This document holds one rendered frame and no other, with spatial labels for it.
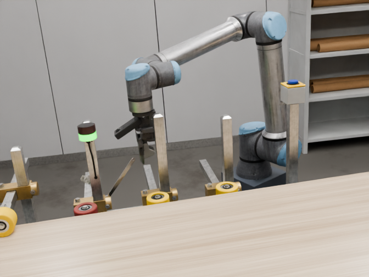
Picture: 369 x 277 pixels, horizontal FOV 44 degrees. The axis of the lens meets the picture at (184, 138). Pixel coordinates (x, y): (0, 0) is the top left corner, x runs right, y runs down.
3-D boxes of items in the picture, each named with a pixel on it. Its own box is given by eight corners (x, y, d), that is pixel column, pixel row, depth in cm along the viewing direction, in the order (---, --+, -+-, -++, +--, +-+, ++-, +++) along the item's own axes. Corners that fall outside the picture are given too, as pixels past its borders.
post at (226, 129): (224, 226, 184) (219, 114, 168) (233, 225, 185) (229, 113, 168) (227, 231, 181) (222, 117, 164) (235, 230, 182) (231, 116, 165)
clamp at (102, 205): (76, 210, 171) (73, 198, 169) (111, 205, 173) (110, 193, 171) (75, 217, 166) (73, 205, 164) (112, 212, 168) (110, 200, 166)
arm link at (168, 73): (166, 57, 178) (139, 63, 171) (183, 60, 169) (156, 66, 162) (167, 81, 181) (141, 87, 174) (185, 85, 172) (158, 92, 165)
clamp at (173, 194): (141, 201, 175) (140, 189, 173) (175, 196, 177) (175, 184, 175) (143, 209, 170) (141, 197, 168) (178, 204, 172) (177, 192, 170)
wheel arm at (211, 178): (199, 167, 204) (198, 159, 202) (206, 166, 204) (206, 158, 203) (224, 215, 163) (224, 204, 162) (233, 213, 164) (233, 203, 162)
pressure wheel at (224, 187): (213, 216, 165) (211, 187, 161) (223, 206, 171) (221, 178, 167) (233, 220, 161) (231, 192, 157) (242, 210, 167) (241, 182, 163)
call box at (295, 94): (280, 102, 172) (280, 82, 170) (297, 100, 173) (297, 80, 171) (287, 107, 166) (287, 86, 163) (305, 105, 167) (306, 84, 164)
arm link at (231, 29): (242, 7, 213) (124, 59, 181) (262, 7, 203) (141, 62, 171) (246, 31, 218) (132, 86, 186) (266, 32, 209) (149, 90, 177)
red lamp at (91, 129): (78, 129, 156) (77, 123, 156) (95, 127, 157) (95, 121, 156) (77, 135, 151) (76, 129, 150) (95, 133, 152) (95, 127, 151)
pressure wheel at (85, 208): (78, 231, 162) (73, 202, 158) (101, 227, 163) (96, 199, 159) (77, 243, 154) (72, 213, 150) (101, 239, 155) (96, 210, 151)
